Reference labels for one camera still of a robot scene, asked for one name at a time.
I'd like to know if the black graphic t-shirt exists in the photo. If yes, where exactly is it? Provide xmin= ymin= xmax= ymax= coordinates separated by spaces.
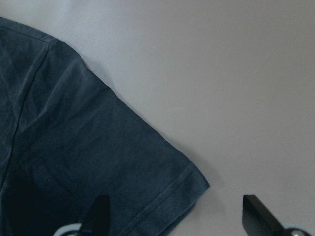
xmin=0 ymin=18 xmax=209 ymax=236

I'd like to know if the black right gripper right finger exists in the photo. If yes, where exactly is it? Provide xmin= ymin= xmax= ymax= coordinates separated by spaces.
xmin=242 ymin=195 xmax=286 ymax=236

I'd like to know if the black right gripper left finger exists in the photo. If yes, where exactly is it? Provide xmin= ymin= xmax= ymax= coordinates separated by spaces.
xmin=80 ymin=195 xmax=110 ymax=236

